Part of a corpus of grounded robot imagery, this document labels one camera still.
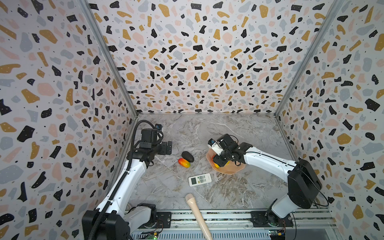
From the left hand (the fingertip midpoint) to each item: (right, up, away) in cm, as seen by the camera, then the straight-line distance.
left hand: (162, 141), depth 80 cm
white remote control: (+20, -23, +6) cm, 31 cm away
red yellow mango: (+11, -14, +11) cm, 21 cm away
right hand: (+29, -9, +6) cm, 30 cm away
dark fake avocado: (+12, -11, +14) cm, 22 cm away
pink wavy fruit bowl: (+38, -18, +10) cm, 44 cm away
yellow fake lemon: (+31, -16, +7) cm, 36 cm away
